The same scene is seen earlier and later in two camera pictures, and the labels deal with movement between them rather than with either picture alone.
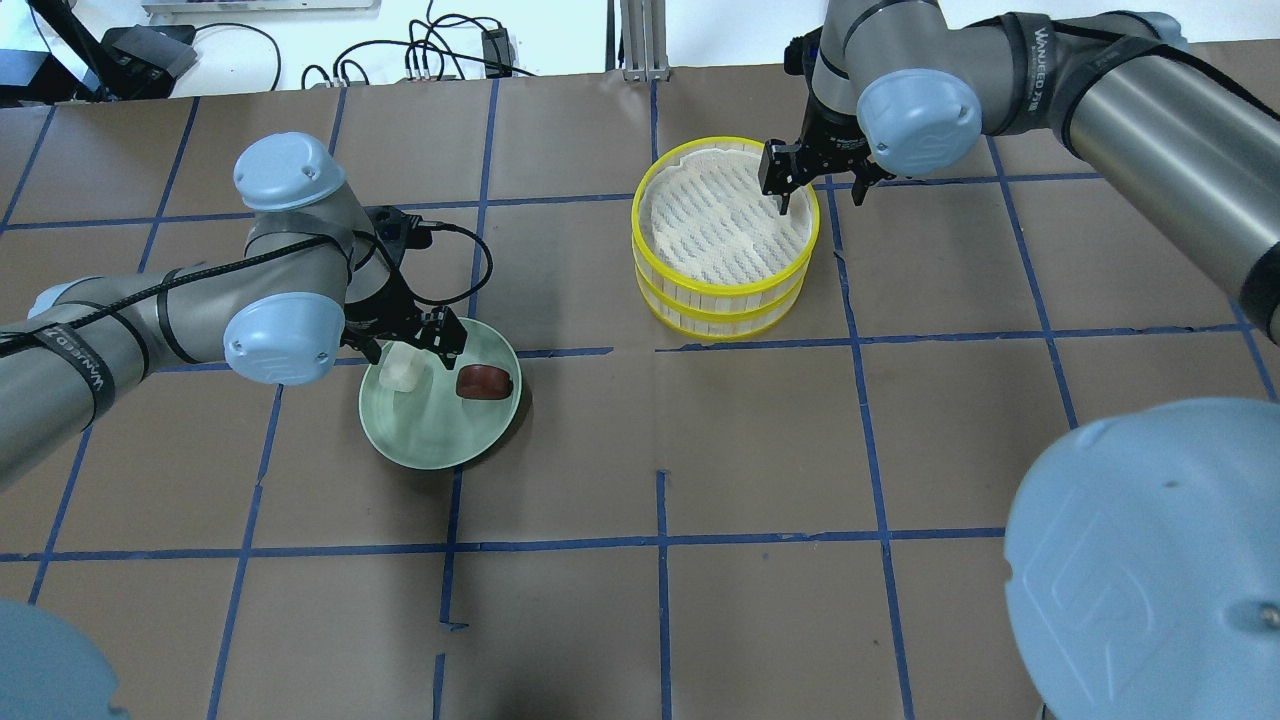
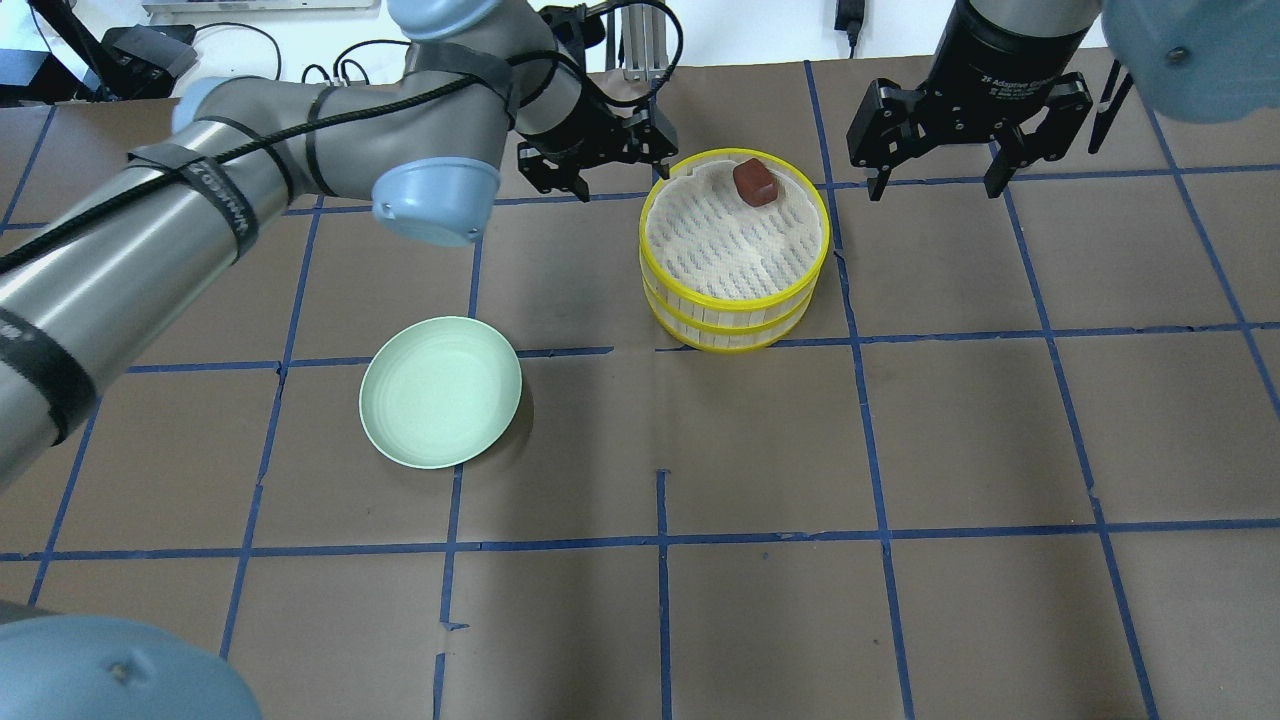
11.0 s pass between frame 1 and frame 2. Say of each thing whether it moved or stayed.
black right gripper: moved
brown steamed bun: moved
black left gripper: moved
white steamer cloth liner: stayed
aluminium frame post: stayed
